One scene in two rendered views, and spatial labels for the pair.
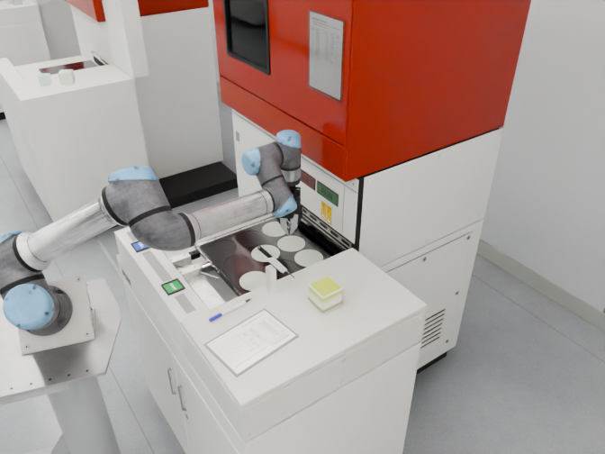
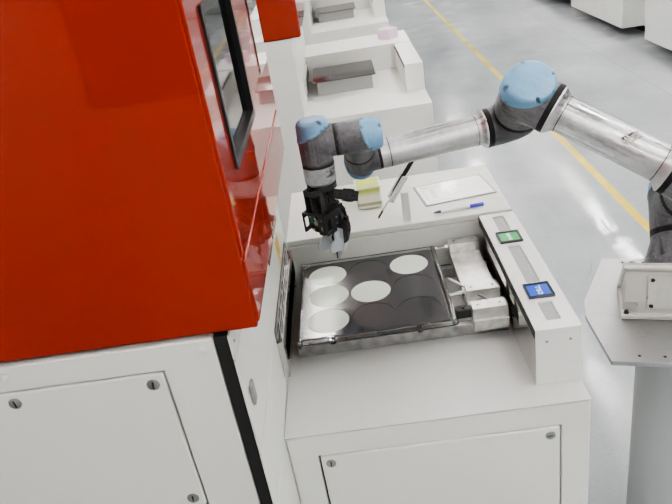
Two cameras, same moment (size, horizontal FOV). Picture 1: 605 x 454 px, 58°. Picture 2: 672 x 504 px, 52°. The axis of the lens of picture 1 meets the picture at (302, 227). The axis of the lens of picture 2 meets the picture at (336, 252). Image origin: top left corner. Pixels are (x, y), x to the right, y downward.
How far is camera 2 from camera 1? 2.89 m
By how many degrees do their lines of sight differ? 109
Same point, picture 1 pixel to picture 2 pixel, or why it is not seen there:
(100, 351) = (608, 275)
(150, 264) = (530, 268)
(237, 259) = (411, 290)
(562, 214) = not seen: outside the picture
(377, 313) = not seen: hidden behind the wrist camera
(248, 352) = (461, 183)
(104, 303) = (607, 324)
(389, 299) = not seen: hidden behind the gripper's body
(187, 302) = (498, 225)
